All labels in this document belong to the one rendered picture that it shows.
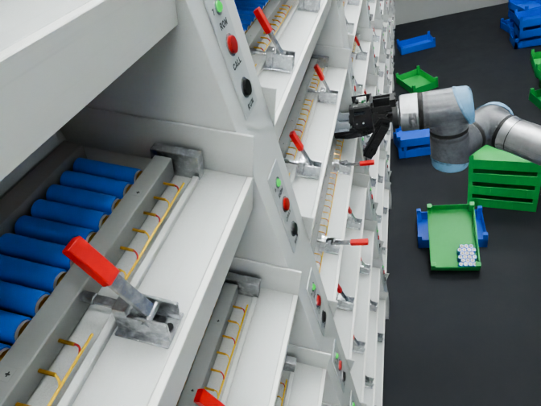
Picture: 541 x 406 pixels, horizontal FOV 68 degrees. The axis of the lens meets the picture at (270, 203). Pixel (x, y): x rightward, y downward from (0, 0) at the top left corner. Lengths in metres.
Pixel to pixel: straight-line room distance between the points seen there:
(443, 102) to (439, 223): 1.11
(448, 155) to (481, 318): 0.94
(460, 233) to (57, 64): 1.94
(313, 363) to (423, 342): 1.14
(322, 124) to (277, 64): 0.27
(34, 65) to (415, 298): 1.81
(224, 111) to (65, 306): 0.20
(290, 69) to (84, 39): 0.40
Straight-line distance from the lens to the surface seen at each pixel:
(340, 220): 0.91
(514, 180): 2.19
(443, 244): 2.04
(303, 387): 0.69
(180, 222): 0.37
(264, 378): 0.49
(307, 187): 0.69
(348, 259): 1.09
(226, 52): 0.39
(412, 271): 2.01
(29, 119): 0.22
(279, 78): 0.60
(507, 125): 1.17
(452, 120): 1.05
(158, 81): 0.39
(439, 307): 1.89
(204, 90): 0.37
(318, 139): 0.81
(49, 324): 0.30
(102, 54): 0.27
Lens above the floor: 1.56
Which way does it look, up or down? 38 degrees down
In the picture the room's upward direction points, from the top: 20 degrees counter-clockwise
